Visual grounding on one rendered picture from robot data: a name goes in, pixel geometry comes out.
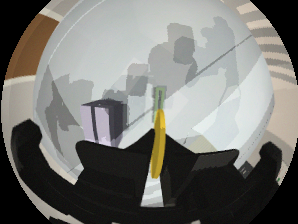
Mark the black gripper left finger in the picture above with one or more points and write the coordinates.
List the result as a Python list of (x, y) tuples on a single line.
[(132, 162)]

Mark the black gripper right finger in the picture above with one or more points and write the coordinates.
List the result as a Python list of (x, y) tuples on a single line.
[(181, 165)]

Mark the gold coin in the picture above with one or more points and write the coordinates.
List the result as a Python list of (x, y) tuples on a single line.
[(159, 144)]

